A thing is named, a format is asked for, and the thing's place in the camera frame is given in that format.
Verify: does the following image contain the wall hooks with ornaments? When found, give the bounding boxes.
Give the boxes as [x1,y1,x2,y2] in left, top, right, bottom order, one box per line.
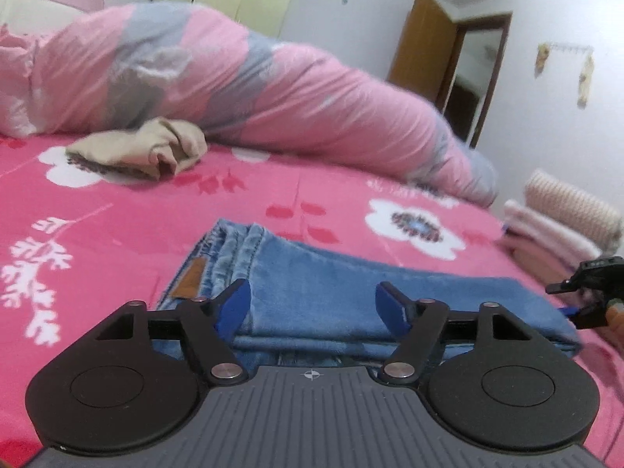
[533,41,596,110]

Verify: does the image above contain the pink floral bed blanket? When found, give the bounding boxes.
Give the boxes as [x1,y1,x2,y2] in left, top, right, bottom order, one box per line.
[0,133,624,468]

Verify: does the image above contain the pink grey rolled duvet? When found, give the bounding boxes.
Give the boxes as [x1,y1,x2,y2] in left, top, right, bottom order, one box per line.
[1,1,497,207]

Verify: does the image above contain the beige crumpled garment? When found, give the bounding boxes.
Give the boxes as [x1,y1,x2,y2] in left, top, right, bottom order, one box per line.
[66,117,208,180]

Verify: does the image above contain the brown wooden door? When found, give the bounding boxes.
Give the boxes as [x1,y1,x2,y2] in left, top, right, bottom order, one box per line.
[388,0,457,103]

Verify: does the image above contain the white pink folded garment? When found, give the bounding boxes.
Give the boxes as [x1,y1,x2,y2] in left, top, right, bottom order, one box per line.
[503,200,604,269]

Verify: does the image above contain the light blue denim jeans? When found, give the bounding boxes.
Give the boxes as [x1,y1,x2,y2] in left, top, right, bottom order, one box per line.
[159,219,582,372]

